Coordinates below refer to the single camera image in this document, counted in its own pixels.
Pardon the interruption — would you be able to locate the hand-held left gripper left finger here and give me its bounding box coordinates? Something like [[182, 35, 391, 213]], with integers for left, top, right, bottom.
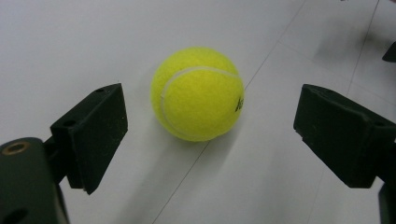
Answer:
[[43, 82, 129, 196]]

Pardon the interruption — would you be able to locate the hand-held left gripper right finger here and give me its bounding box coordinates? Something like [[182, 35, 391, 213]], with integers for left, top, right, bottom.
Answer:
[[292, 83, 396, 189]]

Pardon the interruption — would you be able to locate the yellow tennis ball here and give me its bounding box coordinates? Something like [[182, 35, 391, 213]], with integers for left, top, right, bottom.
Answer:
[[149, 46, 246, 143]]

